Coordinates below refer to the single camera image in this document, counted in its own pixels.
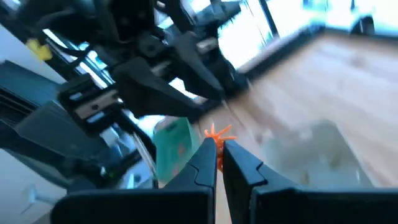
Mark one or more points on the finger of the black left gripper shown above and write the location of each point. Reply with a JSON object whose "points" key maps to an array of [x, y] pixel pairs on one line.
{"points": [[199, 65], [149, 90]]}

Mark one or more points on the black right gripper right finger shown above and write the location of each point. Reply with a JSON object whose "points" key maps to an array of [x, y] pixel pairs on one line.
{"points": [[248, 186]]}

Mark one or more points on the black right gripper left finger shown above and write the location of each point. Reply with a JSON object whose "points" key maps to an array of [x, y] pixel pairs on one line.
{"points": [[186, 193]]}

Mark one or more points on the green plastic bin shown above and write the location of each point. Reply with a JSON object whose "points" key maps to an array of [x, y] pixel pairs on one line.
{"points": [[174, 146]]}

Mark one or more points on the orange plastic spider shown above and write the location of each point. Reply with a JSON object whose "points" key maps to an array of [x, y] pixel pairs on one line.
{"points": [[219, 138]]}

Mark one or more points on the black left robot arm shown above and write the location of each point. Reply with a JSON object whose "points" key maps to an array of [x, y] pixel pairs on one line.
{"points": [[62, 137]]}

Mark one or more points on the black aluminium table frame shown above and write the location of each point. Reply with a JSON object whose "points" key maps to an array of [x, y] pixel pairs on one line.
{"points": [[280, 51]]}

